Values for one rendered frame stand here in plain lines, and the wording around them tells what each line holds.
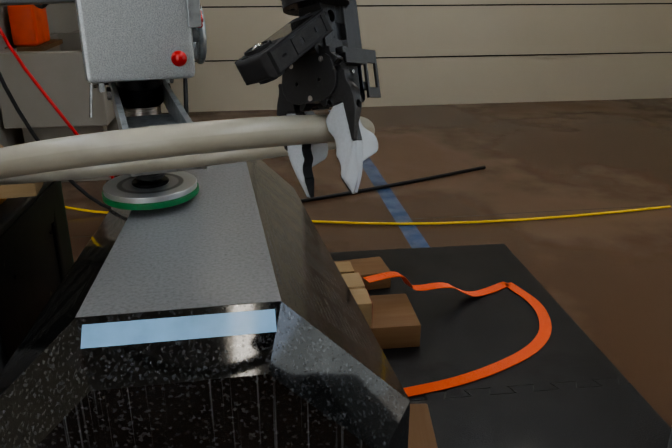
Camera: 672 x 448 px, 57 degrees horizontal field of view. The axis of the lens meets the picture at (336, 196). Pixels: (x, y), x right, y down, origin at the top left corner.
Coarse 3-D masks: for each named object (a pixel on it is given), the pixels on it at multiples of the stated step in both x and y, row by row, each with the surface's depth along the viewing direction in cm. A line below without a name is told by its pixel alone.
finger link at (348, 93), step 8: (344, 72) 62; (344, 80) 62; (336, 88) 62; (344, 88) 62; (352, 88) 62; (336, 96) 63; (344, 96) 62; (352, 96) 61; (360, 96) 62; (336, 104) 63; (344, 104) 62; (352, 104) 62; (360, 104) 62; (352, 112) 62; (360, 112) 62; (352, 120) 62; (352, 128) 62; (352, 136) 62; (360, 136) 63
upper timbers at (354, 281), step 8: (344, 280) 237; (352, 280) 237; (360, 280) 237; (352, 288) 233; (360, 288) 233; (360, 296) 226; (368, 296) 226; (360, 304) 221; (368, 304) 221; (368, 312) 222; (368, 320) 223
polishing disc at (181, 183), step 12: (120, 180) 148; (132, 180) 148; (180, 180) 148; (192, 180) 148; (108, 192) 140; (120, 192) 140; (132, 192) 140; (144, 192) 140; (156, 192) 140; (168, 192) 140; (180, 192) 140
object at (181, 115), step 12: (96, 84) 152; (108, 84) 154; (168, 84) 145; (108, 96) 140; (168, 96) 133; (120, 108) 119; (168, 108) 135; (180, 108) 120; (120, 120) 112; (132, 120) 128; (144, 120) 128; (156, 120) 128; (168, 120) 128; (180, 120) 119; (180, 168) 102; (192, 168) 102; (204, 168) 103
